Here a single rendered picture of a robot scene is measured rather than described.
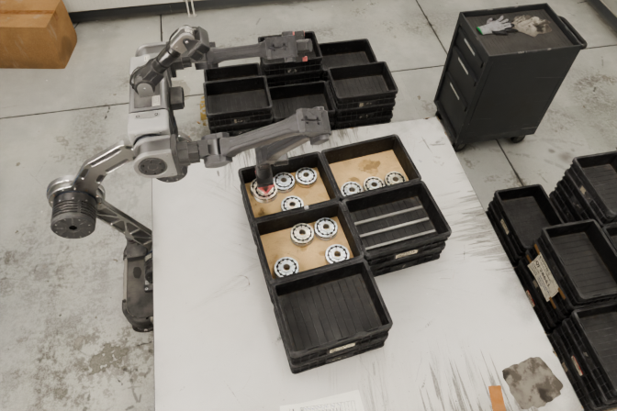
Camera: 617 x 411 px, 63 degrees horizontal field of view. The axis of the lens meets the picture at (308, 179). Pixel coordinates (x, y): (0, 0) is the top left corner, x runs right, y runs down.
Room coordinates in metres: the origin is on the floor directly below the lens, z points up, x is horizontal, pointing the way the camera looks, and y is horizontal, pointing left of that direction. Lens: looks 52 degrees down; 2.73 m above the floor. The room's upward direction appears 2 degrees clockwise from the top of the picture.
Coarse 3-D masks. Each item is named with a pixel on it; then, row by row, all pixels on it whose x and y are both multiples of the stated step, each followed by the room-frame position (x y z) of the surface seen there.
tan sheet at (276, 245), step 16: (272, 240) 1.13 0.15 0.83; (288, 240) 1.13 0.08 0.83; (320, 240) 1.13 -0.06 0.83; (336, 240) 1.14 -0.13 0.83; (272, 256) 1.05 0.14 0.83; (288, 256) 1.05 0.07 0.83; (304, 256) 1.05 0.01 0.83; (320, 256) 1.06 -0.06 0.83; (336, 256) 1.06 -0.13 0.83; (352, 256) 1.06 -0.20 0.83; (272, 272) 0.97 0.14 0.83
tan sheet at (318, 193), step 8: (312, 168) 1.54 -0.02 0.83; (248, 184) 1.43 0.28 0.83; (296, 184) 1.44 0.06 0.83; (320, 184) 1.44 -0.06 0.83; (248, 192) 1.38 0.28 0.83; (296, 192) 1.39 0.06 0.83; (304, 192) 1.39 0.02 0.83; (312, 192) 1.40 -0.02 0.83; (320, 192) 1.40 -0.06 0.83; (280, 200) 1.34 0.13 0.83; (304, 200) 1.35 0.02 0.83; (312, 200) 1.35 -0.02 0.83; (320, 200) 1.35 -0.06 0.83; (256, 208) 1.29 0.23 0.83; (264, 208) 1.29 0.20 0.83; (272, 208) 1.29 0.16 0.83; (280, 208) 1.30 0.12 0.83; (256, 216) 1.25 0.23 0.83
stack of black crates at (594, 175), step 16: (576, 160) 1.85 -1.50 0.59; (592, 160) 1.89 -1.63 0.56; (608, 160) 1.92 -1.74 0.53; (576, 176) 1.79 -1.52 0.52; (592, 176) 1.82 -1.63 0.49; (608, 176) 1.83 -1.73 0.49; (560, 192) 1.82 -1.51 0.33; (576, 192) 1.73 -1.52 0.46; (592, 192) 1.65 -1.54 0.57; (608, 192) 1.71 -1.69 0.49; (560, 208) 1.75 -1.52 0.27; (576, 208) 1.67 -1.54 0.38; (592, 208) 1.60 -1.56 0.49; (608, 208) 1.52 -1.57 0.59; (608, 224) 1.50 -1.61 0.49
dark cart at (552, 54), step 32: (512, 32) 2.64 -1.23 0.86; (448, 64) 2.77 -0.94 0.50; (480, 64) 2.41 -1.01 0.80; (512, 64) 2.40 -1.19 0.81; (544, 64) 2.45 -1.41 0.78; (448, 96) 2.66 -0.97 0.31; (480, 96) 2.37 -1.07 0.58; (512, 96) 2.42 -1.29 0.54; (544, 96) 2.48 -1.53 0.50; (448, 128) 2.50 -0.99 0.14; (480, 128) 2.39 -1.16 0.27; (512, 128) 2.45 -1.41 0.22
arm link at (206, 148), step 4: (200, 140) 1.11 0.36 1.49; (204, 140) 1.11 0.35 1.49; (208, 140) 1.12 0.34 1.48; (212, 140) 1.12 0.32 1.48; (216, 140) 1.12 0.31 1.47; (200, 144) 1.10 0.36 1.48; (204, 144) 1.10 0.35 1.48; (208, 144) 1.11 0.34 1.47; (212, 144) 1.11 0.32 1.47; (216, 144) 1.11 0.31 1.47; (200, 148) 1.09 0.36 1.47; (204, 148) 1.09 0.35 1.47; (208, 148) 1.10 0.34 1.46; (212, 148) 1.10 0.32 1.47; (216, 148) 1.10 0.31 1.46; (200, 152) 1.07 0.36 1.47; (204, 152) 1.08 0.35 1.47; (208, 152) 1.09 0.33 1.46; (212, 152) 1.08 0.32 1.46; (216, 152) 1.09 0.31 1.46; (220, 152) 1.09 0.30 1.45; (200, 156) 1.07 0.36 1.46; (204, 156) 1.07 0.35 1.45
